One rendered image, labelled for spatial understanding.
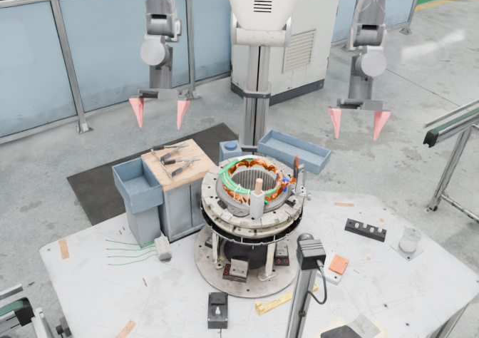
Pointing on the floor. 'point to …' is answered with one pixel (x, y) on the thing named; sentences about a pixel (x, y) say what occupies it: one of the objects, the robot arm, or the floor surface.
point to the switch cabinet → (298, 45)
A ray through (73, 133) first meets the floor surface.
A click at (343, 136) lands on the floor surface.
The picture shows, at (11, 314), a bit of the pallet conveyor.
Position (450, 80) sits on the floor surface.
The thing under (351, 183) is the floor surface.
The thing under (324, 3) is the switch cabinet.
